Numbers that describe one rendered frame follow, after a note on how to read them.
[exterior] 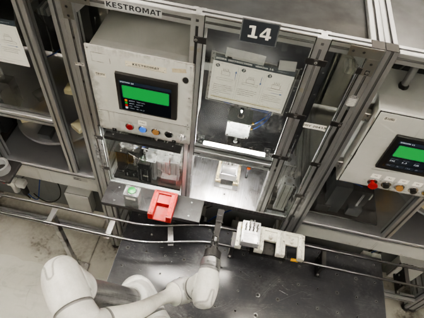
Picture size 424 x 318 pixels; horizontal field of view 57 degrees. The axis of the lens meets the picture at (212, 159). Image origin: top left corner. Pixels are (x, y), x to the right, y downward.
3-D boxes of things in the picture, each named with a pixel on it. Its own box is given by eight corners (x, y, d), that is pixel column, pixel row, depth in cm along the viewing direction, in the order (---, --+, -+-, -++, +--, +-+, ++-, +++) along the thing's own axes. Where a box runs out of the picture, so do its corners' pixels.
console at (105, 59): (98, 131, 177) (80, 48, 141) (118, 89, 195) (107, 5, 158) (187, 149, 176) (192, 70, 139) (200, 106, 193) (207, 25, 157)
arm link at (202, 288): (207, 264, 162) (188, 269, 170) (200, 301, 152) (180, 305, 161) (226, 274, 166) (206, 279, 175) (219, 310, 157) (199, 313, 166)
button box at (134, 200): (124, 206, 207) (122, 194, 198) (129, 194, 212) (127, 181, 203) (139, 209, 207) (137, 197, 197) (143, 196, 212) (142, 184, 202)
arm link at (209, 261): (220, 269, 164) (223, 256, 167) (199, 265, 164) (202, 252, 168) (218, 277, 171) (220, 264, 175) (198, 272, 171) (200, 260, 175)
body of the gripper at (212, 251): (218, 264, 174) (222, 245, 180) (221, 257, 167) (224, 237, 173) (202, 260, 175) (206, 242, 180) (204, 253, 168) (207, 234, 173)
